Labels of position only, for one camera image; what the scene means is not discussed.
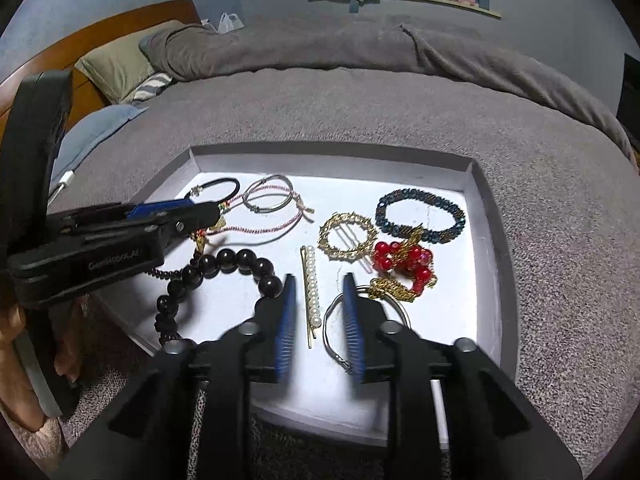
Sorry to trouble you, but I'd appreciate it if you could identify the wooden headboard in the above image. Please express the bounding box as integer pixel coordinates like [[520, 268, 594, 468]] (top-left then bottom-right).
[[0, 0, 201, 126]]

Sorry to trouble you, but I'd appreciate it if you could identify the grey cord bracelet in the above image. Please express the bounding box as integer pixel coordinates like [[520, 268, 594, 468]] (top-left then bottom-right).
[[243, 175, 295, 213]]

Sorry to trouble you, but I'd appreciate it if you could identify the white jewelry tray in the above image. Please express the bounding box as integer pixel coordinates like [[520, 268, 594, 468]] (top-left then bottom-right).
[[92, 144, 518, 448]]

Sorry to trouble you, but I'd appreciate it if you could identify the dark round bead bracelet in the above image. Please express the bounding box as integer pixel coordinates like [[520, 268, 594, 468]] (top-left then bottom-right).
[[145, 247, 283, 346]]

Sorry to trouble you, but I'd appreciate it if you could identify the white charger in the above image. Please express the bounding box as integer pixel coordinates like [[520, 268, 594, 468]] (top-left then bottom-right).
[[47, 170, 76, 196]]

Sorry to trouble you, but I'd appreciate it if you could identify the black hair tie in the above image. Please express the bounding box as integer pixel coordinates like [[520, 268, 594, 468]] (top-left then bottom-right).
[[192, 176, 241, 202]]

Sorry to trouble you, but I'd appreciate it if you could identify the olive pillow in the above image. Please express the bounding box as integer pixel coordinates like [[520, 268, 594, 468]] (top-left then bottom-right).
[[75, 20, 186, 103]]

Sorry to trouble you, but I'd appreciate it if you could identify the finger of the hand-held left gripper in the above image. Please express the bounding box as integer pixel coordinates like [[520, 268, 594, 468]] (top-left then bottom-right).
[[150, 202, 222, 251], [125, 199, 197, 221]]

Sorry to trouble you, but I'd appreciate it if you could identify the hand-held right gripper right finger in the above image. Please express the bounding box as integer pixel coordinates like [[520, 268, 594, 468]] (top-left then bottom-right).
[[343, 272, 583, 480]]

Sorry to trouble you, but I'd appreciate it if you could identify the person's left hand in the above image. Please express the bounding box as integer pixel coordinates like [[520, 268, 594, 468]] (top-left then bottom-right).
[[0, 300, 83, 433]]

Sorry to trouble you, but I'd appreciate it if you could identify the pearl hair pin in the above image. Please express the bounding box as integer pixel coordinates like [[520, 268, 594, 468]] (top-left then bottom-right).
[[300, 245, 322, 348]]

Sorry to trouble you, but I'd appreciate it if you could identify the gold wreath hair clip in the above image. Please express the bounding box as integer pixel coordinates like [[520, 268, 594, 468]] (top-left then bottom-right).
[[318, 212, 379, 261]]

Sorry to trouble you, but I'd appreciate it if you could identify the light blue cloth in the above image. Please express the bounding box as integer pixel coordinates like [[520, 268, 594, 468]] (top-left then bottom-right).
[[50, 104, 151, 191]]

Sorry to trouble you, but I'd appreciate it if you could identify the dark blue beaded bracelet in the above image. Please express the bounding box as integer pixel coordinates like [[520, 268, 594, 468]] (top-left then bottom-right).
[[375, 188, 467, 246]]

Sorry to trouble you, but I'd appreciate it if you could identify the striped pillow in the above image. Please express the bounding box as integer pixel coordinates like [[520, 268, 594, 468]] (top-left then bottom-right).
[[122, 72, 173, 103]]

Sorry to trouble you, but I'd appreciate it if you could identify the white plastic bag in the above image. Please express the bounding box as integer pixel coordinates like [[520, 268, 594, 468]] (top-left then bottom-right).
[[202, 12, 245, 35]]

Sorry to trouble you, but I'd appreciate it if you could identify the wooden window sill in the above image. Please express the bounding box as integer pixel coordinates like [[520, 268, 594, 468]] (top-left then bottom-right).
[[307, 0, 501, 20]]

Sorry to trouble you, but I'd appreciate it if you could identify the pink cord bracelet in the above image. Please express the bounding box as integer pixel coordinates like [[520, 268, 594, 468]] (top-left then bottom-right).
[[192, 187, 316, 253]]

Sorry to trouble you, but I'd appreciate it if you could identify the black monitor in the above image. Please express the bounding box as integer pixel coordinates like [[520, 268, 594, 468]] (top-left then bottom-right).
[[616, 52, 640, 126]]

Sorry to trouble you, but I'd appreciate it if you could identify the grey duvet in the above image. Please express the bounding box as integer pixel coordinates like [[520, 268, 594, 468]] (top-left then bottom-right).
[[140, 15, 633, 161]]

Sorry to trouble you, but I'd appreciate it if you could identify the red bead gold chain bracelet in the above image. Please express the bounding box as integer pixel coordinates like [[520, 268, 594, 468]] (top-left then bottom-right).
[[369, 240, 440, 303]]

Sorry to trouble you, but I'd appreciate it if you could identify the grey bed sheet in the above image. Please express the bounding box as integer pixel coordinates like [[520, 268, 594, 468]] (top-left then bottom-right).
[[47, 67, 640, 480]]

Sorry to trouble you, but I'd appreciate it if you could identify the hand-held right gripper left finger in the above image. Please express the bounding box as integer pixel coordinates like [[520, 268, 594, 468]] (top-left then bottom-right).
[[65, 274, 298, 480]]

